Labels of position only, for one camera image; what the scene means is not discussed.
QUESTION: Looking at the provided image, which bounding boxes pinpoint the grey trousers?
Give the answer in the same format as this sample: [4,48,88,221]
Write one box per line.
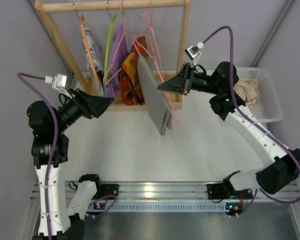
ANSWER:
[137,56,173,136]

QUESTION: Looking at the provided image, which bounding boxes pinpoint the orange camouflage trousers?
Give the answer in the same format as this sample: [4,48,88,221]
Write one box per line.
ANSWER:
[119,36,149,106]

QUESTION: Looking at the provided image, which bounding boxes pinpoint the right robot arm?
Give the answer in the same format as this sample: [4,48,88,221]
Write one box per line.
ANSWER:
[157,61,300,204]

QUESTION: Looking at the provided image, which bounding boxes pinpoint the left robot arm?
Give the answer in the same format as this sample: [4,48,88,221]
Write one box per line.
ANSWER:
[27,89,114,240]

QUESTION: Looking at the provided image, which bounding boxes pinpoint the newspaper print trousers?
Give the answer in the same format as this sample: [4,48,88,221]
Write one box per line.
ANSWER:
[81,27,105,96]

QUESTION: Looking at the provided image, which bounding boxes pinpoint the purple trousers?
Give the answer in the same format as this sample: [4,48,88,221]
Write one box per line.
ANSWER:
[104,24,129,98]

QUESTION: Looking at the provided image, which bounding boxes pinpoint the green hanger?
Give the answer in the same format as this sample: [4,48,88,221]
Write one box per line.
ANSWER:
[104,0,118,77]

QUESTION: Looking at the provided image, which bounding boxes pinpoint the orange hanger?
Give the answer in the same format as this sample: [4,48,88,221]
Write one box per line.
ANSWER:
[72,2,101,86]

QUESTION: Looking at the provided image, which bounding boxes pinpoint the wooden clothes rack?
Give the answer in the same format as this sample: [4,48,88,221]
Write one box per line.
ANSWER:
[34,0,192,113]

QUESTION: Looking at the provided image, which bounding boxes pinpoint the beige garment in basket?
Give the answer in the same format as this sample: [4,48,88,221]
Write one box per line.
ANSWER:
[234,78,261,110]

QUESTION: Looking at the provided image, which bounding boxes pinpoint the white plastic basket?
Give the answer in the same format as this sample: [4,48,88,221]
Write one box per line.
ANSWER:
[237,67,284,124]

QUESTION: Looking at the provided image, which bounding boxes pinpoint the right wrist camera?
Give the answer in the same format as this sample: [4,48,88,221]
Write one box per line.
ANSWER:
[184,41,205,65]

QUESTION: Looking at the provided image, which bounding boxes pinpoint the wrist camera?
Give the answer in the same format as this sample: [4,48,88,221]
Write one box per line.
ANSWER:
[44,73,70,90]
[184,41,205,65]

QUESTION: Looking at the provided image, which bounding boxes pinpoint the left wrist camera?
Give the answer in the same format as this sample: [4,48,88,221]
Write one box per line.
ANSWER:
[44,73,70,90]

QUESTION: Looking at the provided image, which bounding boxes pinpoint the aluminium mounting rail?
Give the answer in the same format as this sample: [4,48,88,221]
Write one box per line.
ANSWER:
[30,181,300,201]

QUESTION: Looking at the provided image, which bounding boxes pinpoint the perforated cable duct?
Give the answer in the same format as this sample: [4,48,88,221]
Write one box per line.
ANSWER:
[87,201,242,213]

